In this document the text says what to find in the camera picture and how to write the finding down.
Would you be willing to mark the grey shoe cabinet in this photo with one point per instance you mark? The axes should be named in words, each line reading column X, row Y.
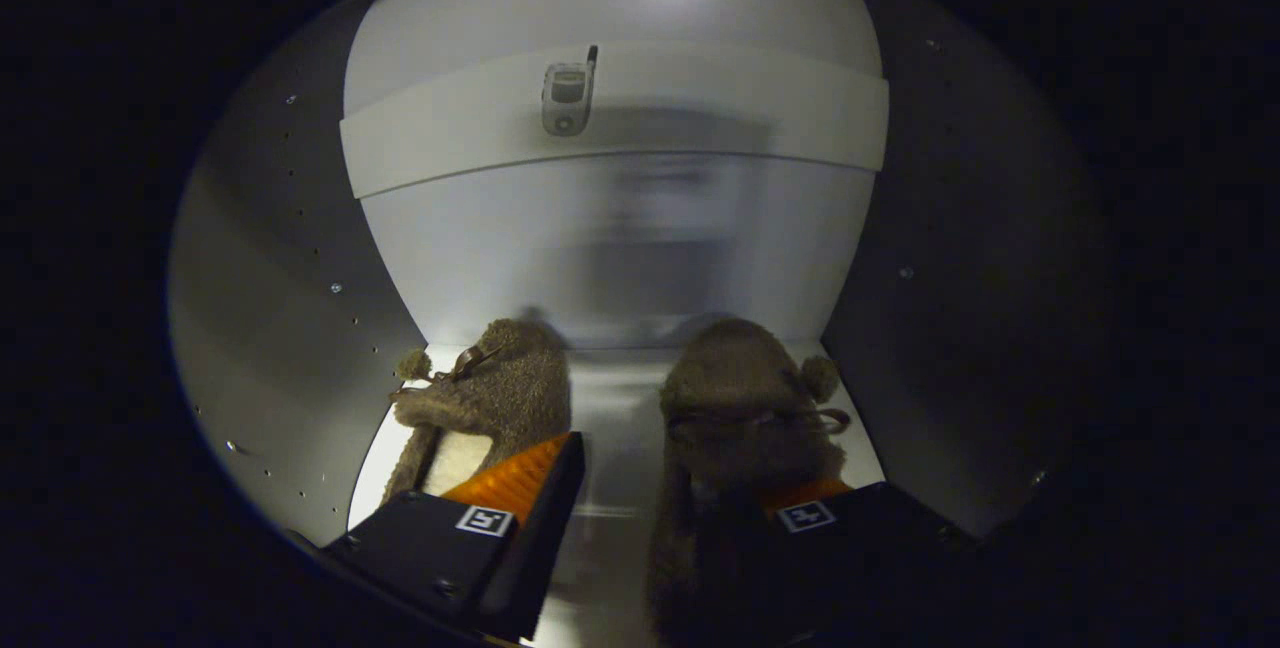
column 620, row 228

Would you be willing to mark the brown fluffy slipper shoe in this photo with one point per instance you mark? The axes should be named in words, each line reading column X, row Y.
column 510, row 388
column 740, row 398

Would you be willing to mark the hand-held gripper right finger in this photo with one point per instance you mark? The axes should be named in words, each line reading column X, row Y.
column 870, row 548

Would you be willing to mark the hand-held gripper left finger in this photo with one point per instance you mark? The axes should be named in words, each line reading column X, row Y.
column 540, row 548

